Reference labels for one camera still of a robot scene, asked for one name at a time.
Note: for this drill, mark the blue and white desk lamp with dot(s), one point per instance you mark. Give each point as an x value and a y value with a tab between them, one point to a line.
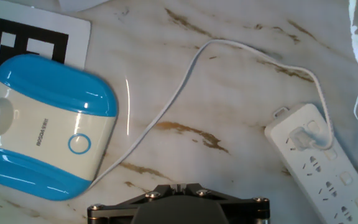
54	124

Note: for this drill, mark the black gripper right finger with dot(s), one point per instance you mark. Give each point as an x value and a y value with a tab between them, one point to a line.
200	190

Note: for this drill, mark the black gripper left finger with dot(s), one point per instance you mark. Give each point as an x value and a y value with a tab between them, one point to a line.
160	190

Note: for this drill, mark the black and white marker sheet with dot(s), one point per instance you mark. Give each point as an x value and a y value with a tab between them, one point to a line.
73	34

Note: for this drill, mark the printed paper sheet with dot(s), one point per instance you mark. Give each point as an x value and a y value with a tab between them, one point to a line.
79	3

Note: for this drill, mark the white power strip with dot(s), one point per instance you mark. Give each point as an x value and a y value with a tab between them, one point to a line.
322	174

